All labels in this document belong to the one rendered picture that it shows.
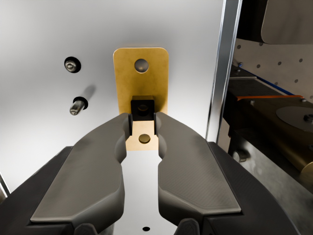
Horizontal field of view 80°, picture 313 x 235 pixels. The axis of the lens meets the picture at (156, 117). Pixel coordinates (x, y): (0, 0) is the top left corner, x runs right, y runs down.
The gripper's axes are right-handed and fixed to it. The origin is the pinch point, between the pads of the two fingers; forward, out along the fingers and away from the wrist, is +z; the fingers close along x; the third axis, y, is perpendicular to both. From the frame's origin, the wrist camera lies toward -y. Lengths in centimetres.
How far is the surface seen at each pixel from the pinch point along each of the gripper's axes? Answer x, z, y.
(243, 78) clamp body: 17.0, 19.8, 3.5
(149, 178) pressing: 0.3, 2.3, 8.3
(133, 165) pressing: -1.2, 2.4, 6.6
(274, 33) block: 10.7, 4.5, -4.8
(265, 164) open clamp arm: 9.6, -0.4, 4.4
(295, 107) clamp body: 16.2, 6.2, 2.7
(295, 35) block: 12.5, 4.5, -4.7
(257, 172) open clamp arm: 9.5, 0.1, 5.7
